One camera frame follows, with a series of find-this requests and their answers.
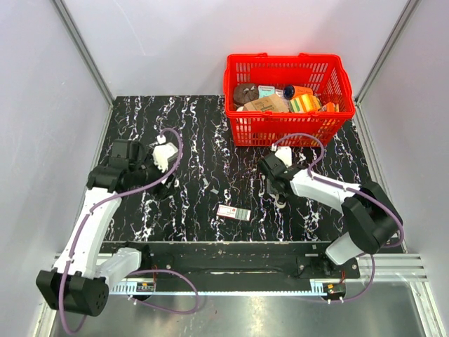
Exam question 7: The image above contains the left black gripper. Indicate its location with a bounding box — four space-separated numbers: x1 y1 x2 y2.
130 150 177 201

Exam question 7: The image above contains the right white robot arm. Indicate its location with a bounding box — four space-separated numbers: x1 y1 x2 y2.
258 153 403 278

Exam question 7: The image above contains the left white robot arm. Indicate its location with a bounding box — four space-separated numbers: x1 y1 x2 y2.
36 136 180 317

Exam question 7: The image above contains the red white staple box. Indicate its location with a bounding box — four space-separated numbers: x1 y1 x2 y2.
217 204 250 221

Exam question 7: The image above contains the brown cardboard packet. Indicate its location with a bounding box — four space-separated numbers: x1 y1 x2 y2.
243 94 290 112

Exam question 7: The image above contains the yellow green striped box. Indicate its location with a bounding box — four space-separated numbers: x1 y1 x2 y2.
289 94 321 113

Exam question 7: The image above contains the orange bottle blue cap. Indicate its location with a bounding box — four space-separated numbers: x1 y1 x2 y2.
283 85 314 100

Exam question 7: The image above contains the teal white box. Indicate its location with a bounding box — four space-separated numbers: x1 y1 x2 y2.
258 85 276 98

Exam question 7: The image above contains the orange small packet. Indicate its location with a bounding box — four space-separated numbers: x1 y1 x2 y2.
318 102 340 113

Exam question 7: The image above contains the brown round item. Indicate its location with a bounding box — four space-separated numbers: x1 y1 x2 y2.
233 83 260 106

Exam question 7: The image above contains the red plastic basket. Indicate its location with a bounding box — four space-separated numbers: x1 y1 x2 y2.
223 53 355 147

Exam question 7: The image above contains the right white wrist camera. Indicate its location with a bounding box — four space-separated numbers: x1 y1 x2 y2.
271 144 293 167

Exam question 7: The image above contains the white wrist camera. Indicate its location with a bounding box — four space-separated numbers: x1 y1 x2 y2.
152 136 178 173
271 144 293 167

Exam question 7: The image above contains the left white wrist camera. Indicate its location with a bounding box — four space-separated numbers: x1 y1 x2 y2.
152 136 178 173

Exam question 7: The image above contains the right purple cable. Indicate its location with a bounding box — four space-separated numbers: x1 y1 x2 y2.
271 132 404 303

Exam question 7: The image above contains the purple cable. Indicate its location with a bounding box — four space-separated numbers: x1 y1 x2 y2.
271 132 404 303
58 127 201 334

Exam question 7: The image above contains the black mounting base plate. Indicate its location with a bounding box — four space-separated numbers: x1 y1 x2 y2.
102 242 361 279

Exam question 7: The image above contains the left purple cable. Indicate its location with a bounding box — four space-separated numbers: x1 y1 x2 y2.
58 127 201 334

